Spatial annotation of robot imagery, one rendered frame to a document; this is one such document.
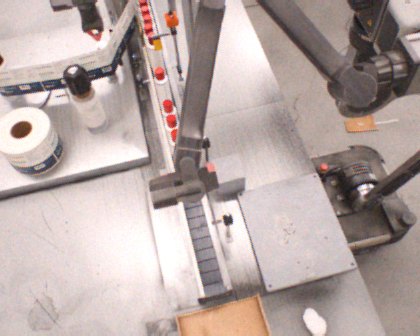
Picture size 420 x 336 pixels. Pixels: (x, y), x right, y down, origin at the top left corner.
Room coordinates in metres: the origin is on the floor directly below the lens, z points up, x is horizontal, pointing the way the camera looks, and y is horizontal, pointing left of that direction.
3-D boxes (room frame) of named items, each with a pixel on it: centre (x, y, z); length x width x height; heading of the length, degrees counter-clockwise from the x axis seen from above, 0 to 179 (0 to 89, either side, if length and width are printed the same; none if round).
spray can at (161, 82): (1.10, 0.13, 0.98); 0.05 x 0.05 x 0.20
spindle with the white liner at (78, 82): (1.06, 0.40, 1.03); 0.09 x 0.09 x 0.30
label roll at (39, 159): (0.95, 0.63, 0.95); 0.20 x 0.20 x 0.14
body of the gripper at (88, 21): (1.18, 0.32, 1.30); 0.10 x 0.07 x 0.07; 8
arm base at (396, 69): (0.67, -0.44, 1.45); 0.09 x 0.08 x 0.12; 7
